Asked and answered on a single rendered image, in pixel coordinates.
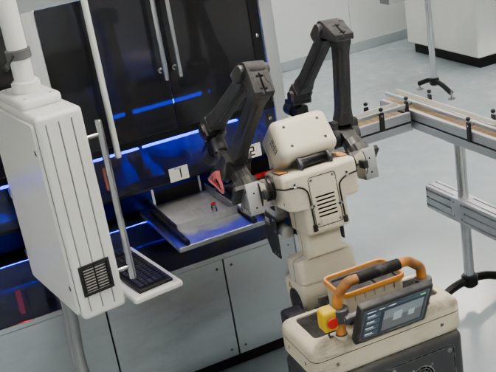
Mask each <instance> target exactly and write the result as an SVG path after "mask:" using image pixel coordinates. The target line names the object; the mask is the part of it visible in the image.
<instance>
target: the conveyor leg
mask: <svg viewBox="0 0 496 372"><path fill-rule="evenodd" d="M454 152H455V170H456V180H457V189H458V198H459V199H467V198H469V190H468V180H467V169H466V151H465V148H463V147H461V146H459V145H455V144H454ZM460 226H461V244H462V254H463V263H464V275H465V276H466V277H472V276H474V275H475V268H474V258H473V248H472V229H471V228H469V227H467V226H465V225H463V224H461V223H460Z"/></svg>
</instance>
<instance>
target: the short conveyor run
mask: <svg viewBox="0 0 496 372"><path fill-rule="evenodd" d="M367 105H368V103H367V102H364V103H363V106H364V108H363V109H364V112H361V113H358V114H355V115H353V116H355V117H356V118H357V119H358V126H359V129H360V131H361V139H362V141H363V142H366V143H367V144H370V143H373V142H377V141H380V140H383V139H386V138H389V137H393V136H396V135H398V134H402V133H405V132H408V131H412V130H413V127H412V120H411V113H410V112H405V111H401V109H405V104H403V105H400V106H398V102H395V103H391V104H388V105H385V106H381V107H378V108H374V109H371V110H369V109H368V107H367ZM385 109H386V110H385ZM383 110H384V111H383ZM338 151H339V152H345V149H344V147H341V148H339V149H336V150H335V149H334V150H333V151H332V152H338Z"/></svg>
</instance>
